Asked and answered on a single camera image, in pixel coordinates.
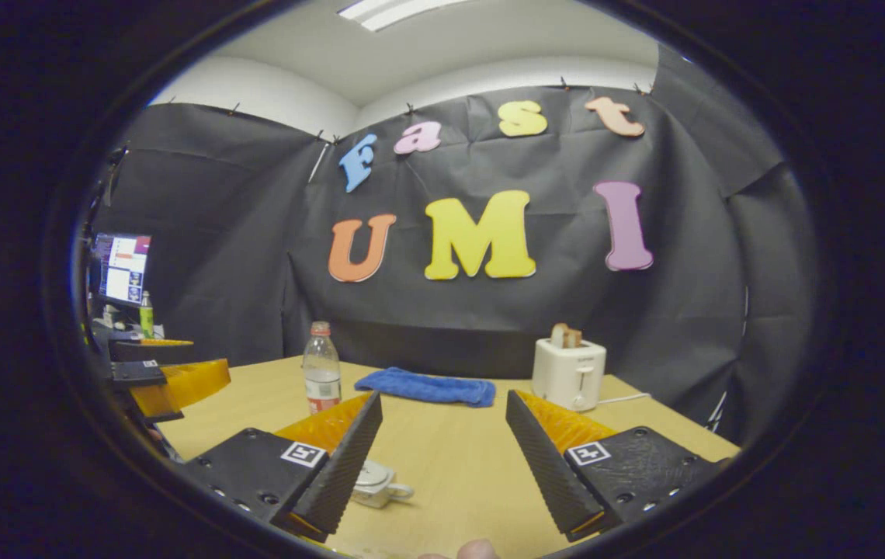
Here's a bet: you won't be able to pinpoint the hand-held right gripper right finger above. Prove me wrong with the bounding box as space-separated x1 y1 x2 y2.
505 389 732 543

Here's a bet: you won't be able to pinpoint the clear plastic water bottle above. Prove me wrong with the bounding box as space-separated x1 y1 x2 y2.
302 321 343 415

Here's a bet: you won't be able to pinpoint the blue towel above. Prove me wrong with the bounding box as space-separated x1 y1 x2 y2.
354 366 498 408

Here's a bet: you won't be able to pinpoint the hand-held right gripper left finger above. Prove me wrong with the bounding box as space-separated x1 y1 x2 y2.
179 391 384 543

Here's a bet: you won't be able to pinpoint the black backdrop cloth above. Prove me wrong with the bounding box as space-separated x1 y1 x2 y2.
82 43 820 447

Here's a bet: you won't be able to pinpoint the computer monitor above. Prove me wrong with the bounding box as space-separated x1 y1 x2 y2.
89 232 153 308

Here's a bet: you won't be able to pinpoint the ceiling light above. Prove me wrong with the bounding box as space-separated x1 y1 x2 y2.
336 0 474 32

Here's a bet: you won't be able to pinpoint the white ceramic teacup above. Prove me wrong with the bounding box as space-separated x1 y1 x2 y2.
349 460 415 510

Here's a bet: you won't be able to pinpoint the white toaster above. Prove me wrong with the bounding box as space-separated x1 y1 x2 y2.
531 337 608 413

